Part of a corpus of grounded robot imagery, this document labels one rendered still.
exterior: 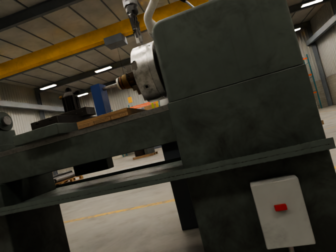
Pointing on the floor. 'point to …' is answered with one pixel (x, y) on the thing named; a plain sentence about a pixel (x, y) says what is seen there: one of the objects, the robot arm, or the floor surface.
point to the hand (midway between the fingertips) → (138, 38)
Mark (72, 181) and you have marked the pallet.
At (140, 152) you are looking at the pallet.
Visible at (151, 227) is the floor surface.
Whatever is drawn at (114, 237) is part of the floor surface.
